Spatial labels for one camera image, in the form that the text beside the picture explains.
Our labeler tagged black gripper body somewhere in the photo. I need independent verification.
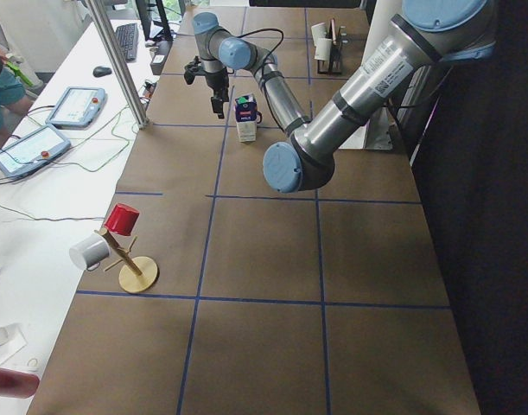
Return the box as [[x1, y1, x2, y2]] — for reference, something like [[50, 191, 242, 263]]
[[205, 68, 229, 100]]

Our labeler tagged blue white milk carton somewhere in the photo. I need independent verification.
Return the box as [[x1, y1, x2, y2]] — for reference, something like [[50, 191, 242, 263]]
[[234, 94, 258, 143]]

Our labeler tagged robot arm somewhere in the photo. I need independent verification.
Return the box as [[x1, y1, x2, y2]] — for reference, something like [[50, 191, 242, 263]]
[[192, 1, 498, 193]]

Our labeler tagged red cup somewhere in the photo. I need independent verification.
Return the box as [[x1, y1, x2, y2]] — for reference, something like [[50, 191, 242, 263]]
[[104, 203, 140, 236]]

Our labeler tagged black keyboard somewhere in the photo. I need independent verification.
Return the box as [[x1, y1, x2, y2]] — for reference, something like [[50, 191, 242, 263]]
[[115, 23, 138, 62]]

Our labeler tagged white ribbed HOME mug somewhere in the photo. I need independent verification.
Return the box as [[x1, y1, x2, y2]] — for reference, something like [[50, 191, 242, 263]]
[[314, 37, 334, 61]]

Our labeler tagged white ribbed mug left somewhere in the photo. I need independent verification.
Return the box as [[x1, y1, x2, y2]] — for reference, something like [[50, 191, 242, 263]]
[[311, 22, 328, 44]]

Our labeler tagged black computer mouse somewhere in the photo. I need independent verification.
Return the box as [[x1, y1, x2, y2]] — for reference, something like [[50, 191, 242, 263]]
[[92, 66, 112, 78]]

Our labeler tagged teach pendant far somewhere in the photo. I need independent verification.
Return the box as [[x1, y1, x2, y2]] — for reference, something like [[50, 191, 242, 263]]
[[46, 86, 107, 130]]

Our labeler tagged teach pendant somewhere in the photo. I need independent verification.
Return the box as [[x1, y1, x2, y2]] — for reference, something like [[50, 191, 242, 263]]
[[46, 86, 107, 130], [0, 125, 71, 178]]

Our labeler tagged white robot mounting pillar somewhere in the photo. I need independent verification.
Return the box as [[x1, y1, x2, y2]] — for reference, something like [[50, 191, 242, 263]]
[[340, 0, 402, 150]]

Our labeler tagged teach pendant near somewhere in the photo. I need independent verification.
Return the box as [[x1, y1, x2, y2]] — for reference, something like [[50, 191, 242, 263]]
[[0, 125, 71, 178]]

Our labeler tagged wooden mug tree stand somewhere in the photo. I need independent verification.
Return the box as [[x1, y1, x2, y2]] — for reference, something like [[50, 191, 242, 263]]
[[96, 227, 159, 294]]

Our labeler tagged grey white mug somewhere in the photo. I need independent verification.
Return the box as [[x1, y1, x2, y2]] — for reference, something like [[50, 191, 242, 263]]
[[69, 233, 111, 271]]

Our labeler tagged person standing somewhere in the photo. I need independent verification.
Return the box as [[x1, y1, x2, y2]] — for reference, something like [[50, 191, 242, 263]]
[[0, 43, 34, 148]]

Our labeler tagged red bottle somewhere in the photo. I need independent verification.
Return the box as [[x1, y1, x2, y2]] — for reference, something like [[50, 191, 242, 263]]
[[0, 367, 40, 399]]

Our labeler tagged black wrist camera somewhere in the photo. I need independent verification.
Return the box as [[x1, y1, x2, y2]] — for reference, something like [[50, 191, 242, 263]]
[[183, 55, 205, 85]]

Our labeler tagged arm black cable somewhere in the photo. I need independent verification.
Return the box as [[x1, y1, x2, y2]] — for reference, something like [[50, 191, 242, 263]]
[[232, 28, 286, 79]]

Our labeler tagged aluminium frame post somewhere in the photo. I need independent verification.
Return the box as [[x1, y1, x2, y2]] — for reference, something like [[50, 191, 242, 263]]
[[86, 0, 149, 130]]

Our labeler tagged black wire mug rack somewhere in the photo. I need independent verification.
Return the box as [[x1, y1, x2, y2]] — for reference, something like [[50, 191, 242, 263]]
[[316, 18, 344, 75]]

